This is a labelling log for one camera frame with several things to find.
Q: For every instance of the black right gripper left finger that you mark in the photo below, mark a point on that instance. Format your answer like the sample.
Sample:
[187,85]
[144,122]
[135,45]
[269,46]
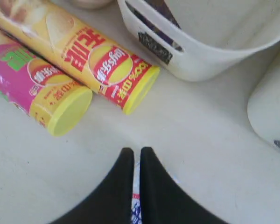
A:
[110,202]

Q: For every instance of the small white blue packet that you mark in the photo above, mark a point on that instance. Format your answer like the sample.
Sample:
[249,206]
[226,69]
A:
[136,215]

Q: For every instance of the cream bin circle mark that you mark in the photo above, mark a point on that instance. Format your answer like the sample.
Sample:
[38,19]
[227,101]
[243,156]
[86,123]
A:
[263,107]

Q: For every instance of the pink Lays chips can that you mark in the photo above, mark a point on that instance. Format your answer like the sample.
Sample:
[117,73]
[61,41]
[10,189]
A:
[56,101]

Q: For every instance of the yellow Lays chips can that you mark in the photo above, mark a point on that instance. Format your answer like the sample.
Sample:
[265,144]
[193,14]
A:
[80,50]

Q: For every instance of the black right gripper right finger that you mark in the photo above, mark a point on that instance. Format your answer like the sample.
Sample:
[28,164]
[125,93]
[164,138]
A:
[163,201]

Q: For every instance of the cream bin square mark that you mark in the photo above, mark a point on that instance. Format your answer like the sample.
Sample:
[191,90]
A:
[196,40]

